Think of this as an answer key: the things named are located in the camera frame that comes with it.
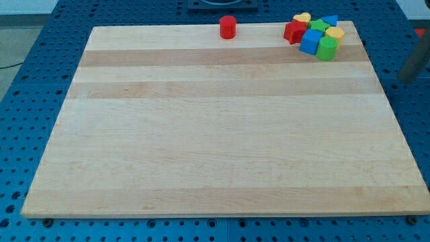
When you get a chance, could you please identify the green star block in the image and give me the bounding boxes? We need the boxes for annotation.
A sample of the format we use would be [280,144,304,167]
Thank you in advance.
[308,19,331,33]

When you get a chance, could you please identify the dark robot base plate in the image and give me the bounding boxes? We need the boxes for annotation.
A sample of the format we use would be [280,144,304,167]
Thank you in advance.
[187,0,259,12]

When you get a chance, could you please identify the yellow hexagon block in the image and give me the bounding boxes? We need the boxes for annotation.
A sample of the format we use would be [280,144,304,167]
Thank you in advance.
[325,26,345,48]

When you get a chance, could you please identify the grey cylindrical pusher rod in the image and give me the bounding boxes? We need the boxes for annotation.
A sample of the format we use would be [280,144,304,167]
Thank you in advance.
[397,28,429,85]

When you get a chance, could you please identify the red star block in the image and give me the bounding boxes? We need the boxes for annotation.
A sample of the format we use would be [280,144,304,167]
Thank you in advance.
[284,19,308,44]

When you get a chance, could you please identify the large wooden board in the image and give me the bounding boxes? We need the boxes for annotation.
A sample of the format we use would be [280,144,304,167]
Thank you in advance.
[21,21,429,218]

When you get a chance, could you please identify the blue triangle block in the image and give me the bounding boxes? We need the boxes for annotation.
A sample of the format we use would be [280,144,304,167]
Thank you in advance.
[321,15,338,27]

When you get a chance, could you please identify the green cylinder block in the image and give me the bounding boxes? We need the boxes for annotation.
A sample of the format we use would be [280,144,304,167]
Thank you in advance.
[315,36,339,61]

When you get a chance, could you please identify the red cylinder block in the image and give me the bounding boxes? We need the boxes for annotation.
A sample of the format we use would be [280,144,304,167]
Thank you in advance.
[219,15,237,39]

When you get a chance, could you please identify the blue cube block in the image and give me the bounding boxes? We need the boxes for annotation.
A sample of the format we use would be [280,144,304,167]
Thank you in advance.
[300,29,324,55]

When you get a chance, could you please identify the yellow heart block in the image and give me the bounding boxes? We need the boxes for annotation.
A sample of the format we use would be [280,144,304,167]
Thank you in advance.
[293,12,312,23]

